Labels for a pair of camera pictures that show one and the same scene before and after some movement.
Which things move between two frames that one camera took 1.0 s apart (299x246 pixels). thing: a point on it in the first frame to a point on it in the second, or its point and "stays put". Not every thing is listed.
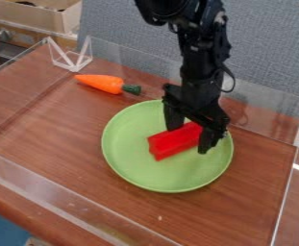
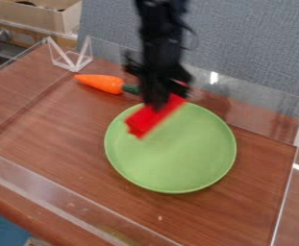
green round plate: x=179 y=174 stays put
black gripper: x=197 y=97 to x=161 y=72
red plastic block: x=175 y=141 to x=147 y=118
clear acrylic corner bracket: x=71 y=60 stays put
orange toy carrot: x=108 y=84 stays put
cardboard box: x=55 y=14 stays put
